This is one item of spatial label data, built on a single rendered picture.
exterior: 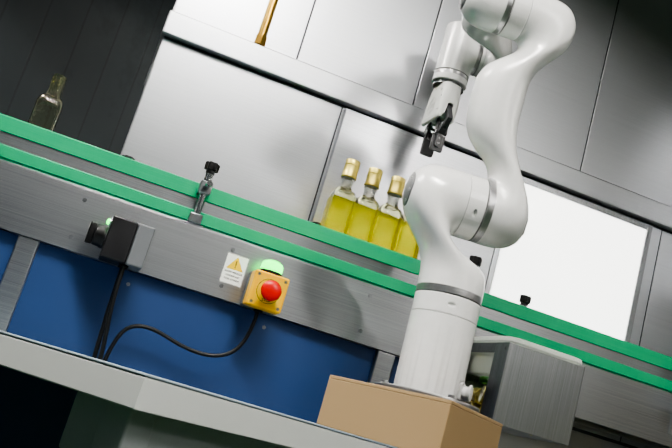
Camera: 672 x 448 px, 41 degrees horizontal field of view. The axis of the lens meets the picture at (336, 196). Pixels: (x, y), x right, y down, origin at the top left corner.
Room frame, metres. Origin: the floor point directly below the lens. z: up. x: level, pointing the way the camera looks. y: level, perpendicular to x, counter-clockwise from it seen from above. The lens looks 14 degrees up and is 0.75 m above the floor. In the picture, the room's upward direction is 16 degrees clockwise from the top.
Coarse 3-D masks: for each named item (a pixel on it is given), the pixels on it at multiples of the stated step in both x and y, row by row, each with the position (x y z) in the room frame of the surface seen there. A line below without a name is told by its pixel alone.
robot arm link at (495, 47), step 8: (464, 24) 1.84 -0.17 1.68; (472, 32) 1.83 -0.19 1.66; (480, 32) 1.82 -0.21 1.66; (488, 32) 1.81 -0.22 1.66; (480, 40) 1.85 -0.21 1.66; (488, 40) 1.85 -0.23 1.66; (496, 40) 1.86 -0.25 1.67; (504, 40) 1.88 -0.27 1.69; (488, 48) 1.87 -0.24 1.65; (496, 48) 1.87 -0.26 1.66; (504, 48) 1.89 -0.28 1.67; (488, 56) 1.97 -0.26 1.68; (496, 56) 1.90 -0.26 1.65; (504, 56) 1.90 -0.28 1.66; (480, 64) 1.97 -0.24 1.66
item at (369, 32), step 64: (192, 0) 2.00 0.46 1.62; (256, 0) 2.03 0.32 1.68; (320, 0) 2.07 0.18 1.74; (384, 0) 2.10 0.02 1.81; (448, 0) 2.14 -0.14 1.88; (576, 0) 2.23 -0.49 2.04; (640, 0) 2.27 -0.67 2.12; (192, 64) 2.01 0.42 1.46; (256, 64) 2.02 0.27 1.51; (320, 64) 2.08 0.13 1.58; (384, 64) 2.12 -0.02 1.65; (576, 64) 2.24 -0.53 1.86; (640, 64) 2.28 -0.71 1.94; (192, 128) 2.02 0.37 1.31; (256, 128) 2.05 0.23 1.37; (320, 128) 2.09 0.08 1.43; (448, 128) 2.14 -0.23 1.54; (576, 128) 2.25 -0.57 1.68; (640, 128) 2.29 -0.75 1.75; (256, 192) 2.07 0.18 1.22; (576, 192) 2.24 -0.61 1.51; (640, 192) 2.30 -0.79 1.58; (640, 320) 2.32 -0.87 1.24
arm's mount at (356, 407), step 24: (336, 384) 1.54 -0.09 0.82; (360, 384) 1.51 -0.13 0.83; (336, 408) 1.53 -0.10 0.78; (360, 408) 1.50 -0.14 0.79; (384, 408) 1.48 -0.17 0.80; (408, 408) 1.45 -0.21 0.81; (432, 408) 1.43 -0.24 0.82; (456, 408) 1.43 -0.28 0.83; (360, 432) 1.50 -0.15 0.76; (384, 432) 1.47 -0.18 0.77; (408, 432) 1.45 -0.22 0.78; (432, 432) 1.43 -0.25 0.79; (456, 432) 1.45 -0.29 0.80; (480, 432) 1.53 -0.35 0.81
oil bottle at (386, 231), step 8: (384, 208) 1.96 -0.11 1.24; (392, 208) 1.96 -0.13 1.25; (384, 216) 1.96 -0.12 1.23; (392, 216) 1.96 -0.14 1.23; (400, 216) 1.96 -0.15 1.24; (376, 224) 1.96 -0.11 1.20; (384, 224) 1.96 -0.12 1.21; (392, 224) 1.96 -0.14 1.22; (400, 224) 1.97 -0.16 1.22; (376, 232) 1.96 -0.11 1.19; (384, 232) 1.96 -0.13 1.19; (392, 232) 1.96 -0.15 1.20; (376, 240) 1.95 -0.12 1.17; (384, 240) 1.96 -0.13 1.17; (392, 240) 1.96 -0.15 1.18; (392, 248) 1.96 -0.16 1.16
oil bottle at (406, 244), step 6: (402, 222) 1.97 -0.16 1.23; (402, 228) 1.97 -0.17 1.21; (408, 228) 1.97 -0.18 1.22; (402, 234) 1.97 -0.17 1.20; (408, 234) 1.97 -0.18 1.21; (402, 240) 1.97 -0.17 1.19; (408, 240) 1.97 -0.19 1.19; (414, 240) 1.97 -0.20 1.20; (396, 246) 1.97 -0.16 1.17; (402, 246) 1.97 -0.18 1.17; (408, 246) 1.97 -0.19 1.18; (414, 246) 1.97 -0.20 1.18; (402, 252) 1.97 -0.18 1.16; (408, 252) 1.97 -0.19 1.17; (414, 252) 1.98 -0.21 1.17
